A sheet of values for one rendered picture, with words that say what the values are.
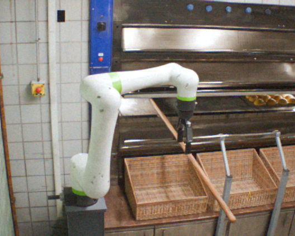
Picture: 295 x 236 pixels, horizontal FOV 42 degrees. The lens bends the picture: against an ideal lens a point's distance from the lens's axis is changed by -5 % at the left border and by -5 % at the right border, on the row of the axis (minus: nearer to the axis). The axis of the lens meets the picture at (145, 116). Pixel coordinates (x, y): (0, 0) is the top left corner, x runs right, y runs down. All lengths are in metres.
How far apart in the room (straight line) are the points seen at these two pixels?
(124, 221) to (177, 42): 1.37
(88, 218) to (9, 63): 1.35
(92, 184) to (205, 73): 1.63
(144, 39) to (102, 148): 1.37
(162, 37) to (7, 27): 1.12
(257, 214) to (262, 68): 1.18
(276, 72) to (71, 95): 1.68
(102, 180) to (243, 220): 1.70
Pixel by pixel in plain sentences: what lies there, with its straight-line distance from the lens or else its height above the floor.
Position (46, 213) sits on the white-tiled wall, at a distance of 3.48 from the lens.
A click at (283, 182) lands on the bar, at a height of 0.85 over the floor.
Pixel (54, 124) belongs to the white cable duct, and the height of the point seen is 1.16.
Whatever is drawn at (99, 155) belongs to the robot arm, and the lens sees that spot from 1.75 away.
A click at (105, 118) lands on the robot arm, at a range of 1.67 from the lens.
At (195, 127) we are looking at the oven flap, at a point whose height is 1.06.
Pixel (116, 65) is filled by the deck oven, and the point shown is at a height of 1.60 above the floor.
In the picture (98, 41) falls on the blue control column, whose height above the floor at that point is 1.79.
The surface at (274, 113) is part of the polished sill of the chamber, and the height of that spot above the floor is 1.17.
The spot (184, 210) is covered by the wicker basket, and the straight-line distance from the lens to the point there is 3.03.
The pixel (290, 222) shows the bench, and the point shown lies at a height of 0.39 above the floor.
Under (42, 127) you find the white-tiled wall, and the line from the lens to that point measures 3.07.
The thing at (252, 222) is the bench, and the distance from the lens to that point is 3.31.
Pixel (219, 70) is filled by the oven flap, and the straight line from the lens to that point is 3.19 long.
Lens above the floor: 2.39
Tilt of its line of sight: 23 degrees down
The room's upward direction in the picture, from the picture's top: 3 degrees clockwise
